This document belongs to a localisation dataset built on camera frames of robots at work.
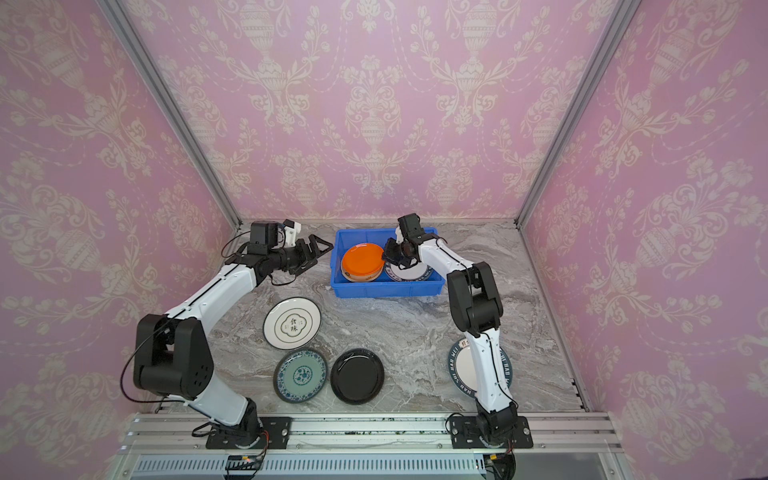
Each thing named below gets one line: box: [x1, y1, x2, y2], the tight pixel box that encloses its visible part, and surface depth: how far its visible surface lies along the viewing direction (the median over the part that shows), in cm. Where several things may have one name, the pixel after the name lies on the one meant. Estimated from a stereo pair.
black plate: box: [330, 348, 385, 405], surface depth 83 cm
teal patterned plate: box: [273, 349, 328, 404], surface depth 85 cm
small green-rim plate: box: [385, 261, 434, 282], surface depth 104 cm
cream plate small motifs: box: [341, 268, 383, 282], surface depth 103 cm
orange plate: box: [341, 242, 385, 276], surface depth 105 cm
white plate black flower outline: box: [263, 296, 322, 350], surface depth 94 cm
